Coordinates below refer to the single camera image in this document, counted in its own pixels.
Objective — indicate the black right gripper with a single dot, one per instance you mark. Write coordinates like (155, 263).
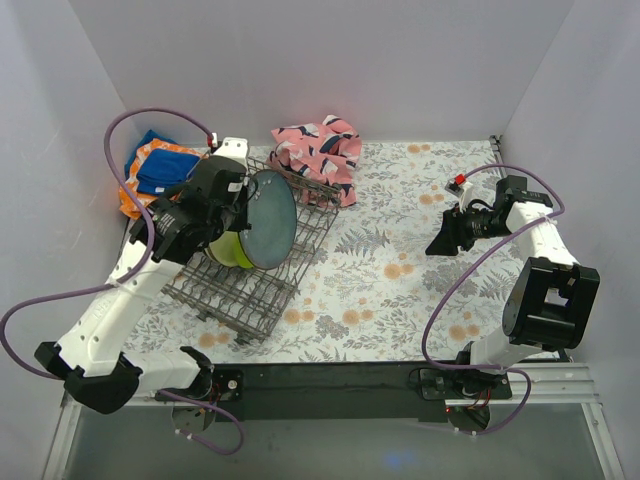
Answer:
(455, 230)

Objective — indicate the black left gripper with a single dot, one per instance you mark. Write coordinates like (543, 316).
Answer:
(238, 206)

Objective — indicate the grey blue plate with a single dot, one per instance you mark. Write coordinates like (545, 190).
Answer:
(272, 216)

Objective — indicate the cream and green plate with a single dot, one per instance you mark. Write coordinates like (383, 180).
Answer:
(222, 249)

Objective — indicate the lime green plate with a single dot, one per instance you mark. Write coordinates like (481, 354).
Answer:
(239, 254)

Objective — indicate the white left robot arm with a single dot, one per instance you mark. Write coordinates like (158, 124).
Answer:
(90, 358)

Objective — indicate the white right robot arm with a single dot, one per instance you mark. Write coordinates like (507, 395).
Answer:
(551, 301)

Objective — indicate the orange and blue cloth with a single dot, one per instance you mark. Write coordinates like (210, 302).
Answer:
(156, 164)

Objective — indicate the floral tablecloth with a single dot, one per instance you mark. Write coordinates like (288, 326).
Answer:
(371, 293)

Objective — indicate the pink patterned cloth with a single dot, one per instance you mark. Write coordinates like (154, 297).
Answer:
(327, 153)

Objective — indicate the black base bar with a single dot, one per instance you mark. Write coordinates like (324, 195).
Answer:
(363, 390)

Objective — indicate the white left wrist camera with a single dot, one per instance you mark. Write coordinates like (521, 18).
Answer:
(234, 148)

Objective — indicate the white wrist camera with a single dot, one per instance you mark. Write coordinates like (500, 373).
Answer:
(234, 148)
(462, 189)

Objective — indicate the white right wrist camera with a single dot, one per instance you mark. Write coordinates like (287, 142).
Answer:
(462, 189)

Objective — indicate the grey wire dish rack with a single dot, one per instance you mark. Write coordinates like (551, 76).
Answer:
(251, 301)

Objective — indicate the aluminium rail frame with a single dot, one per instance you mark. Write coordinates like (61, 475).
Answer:
(552, 427)

